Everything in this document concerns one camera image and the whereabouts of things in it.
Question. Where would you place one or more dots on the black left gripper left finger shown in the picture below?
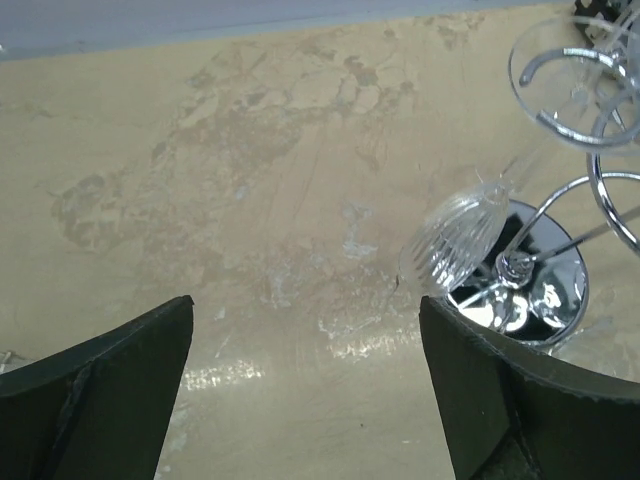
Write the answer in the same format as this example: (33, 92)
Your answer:
(99, 409)

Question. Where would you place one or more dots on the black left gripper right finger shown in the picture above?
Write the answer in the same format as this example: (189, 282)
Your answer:
(512, 412)

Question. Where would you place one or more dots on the clear ribbed wine glass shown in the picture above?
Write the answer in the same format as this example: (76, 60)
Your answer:
(577, 80)

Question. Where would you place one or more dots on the chrome wine glass rack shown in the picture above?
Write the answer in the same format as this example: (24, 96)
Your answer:
(533, 285)

